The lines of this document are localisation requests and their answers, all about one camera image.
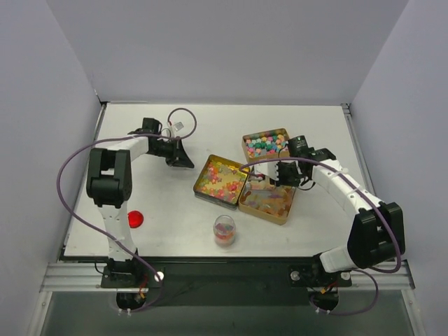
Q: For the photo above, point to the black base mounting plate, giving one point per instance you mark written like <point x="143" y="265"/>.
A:
<point x="237" y="283"/>

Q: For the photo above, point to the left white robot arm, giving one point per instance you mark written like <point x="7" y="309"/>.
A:
<point x="109" y="184"/>

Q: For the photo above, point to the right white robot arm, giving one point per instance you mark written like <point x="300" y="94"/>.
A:
<point x="376" y="239"/>

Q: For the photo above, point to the dark square candy tin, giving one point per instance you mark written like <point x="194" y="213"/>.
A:
<point x="221" y="181"/>

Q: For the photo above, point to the aluminium frame rail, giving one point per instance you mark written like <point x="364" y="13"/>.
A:
<point x="82" y="277"/>

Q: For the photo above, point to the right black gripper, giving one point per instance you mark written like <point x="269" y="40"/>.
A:
<point x="280" y="173"/>

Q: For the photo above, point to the red round jar lid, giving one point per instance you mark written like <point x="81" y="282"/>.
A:
<point x="135" y="219"/>

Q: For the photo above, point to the gold rectangular candy tin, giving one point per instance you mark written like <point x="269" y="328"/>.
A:
<point x="265" y="145"/>

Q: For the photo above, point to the clear glass jar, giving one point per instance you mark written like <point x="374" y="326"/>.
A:
<point x="224" y="230"/>

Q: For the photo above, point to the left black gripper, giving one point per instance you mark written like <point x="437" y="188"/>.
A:
<point x="176" y="151"/>

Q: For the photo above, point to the gold square candy tin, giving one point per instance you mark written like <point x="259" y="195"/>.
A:
<point x="266" y="201"/>

